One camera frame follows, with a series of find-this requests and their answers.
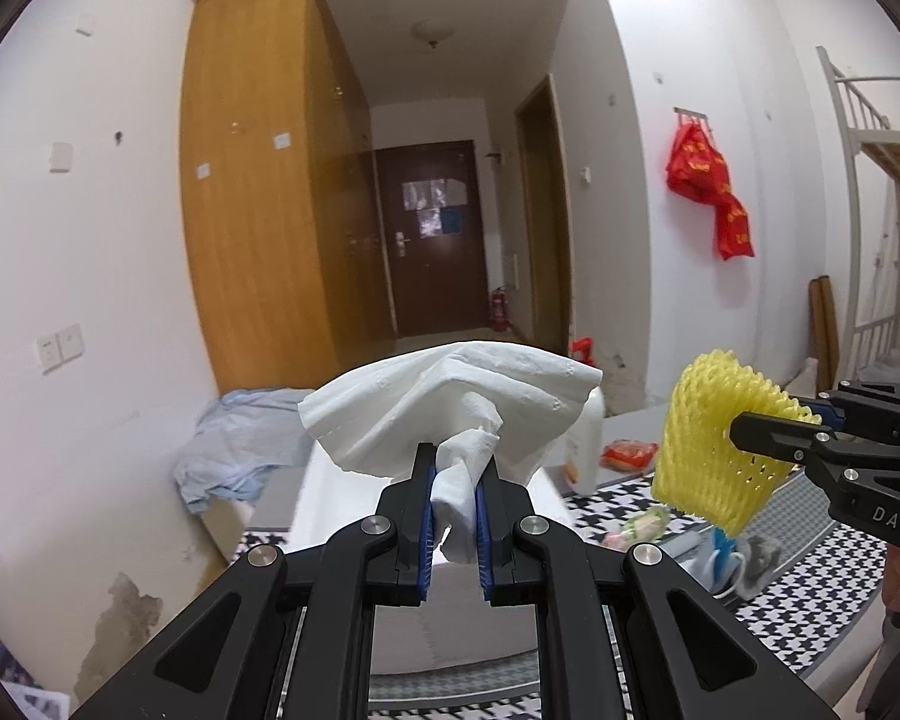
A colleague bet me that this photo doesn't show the yellow foam fruit net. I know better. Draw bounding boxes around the yellow foam fruit net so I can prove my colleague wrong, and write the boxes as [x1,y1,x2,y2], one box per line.
[652,349,821,538]

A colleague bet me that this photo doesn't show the white tissue paper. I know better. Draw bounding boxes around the white tissue paper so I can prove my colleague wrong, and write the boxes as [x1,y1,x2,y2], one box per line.
[299,341,603,564]

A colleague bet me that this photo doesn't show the floral tissue packet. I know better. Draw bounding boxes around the floral tissue packet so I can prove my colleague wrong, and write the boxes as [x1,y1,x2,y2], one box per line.
[601,505,671,553]

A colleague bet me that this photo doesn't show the white lotion pump bottle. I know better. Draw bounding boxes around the white lotion pump bottle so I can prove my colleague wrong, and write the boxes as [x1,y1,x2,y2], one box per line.
[562,387,605,496]

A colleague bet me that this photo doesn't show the blue small object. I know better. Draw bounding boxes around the blue small object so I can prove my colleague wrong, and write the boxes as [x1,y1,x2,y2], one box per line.
[710,528,736,561]

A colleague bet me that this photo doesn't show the grey crumpled cloth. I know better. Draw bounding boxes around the grey crumpled cloth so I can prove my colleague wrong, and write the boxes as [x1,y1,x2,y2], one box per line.
[735,535,785,601]

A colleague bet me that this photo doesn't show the white styrofoam box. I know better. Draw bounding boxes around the white styrofoam box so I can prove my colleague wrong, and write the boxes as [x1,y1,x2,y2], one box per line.
[287,447,536,674]

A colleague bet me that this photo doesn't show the red packaged snack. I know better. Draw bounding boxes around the red packaged snack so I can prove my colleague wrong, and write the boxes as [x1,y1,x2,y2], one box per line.
[600,439,658,473]

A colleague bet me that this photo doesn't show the houndstooth table mat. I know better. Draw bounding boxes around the houndstooth table mat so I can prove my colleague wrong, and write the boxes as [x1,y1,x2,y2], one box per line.
[229,457,884,718]

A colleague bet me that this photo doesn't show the light blue bedsheet pile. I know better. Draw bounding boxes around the light blue bedsheet pile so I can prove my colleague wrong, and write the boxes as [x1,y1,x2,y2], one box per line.
[173,387,313,514]

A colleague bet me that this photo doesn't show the red fire extinguisher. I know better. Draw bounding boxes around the red fire extinguisher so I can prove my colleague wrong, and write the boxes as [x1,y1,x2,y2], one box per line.
[491,288,510,332]

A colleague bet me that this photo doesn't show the red hanging plastic bag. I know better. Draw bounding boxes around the red hanging plastic bag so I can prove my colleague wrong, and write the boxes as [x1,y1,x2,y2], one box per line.
[665,115,756,262]

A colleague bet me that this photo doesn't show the dark brown entrance door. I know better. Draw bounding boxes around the dark brown entrance door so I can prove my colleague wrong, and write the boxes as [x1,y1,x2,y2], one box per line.
[375,140,489,337]

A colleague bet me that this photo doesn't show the white metal bunk bed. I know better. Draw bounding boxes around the white metal bunk bed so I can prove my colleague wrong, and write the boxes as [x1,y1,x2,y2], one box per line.
[816,46,900,379]

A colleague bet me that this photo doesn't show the orange wooden wardrobe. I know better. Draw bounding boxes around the orange wooden wardrobe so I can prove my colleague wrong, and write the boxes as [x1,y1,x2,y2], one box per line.
[180,0,393,392]

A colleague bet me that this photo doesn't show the ceiling lamp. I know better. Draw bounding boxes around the ceiling lamp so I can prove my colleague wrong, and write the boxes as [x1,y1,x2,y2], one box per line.
[411,18,457,50]

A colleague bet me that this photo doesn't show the wooden sticks by wall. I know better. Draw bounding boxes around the wooden sticks by wall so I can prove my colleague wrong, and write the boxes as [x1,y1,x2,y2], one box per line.
[808,275,839,390]

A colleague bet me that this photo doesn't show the white wall socket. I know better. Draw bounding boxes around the white wall socket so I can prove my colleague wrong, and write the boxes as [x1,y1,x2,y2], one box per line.
[35,323,86,374]

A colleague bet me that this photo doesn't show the white wall switch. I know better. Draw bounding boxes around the white wall switch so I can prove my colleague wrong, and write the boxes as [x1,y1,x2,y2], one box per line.
[48,142,74,174]

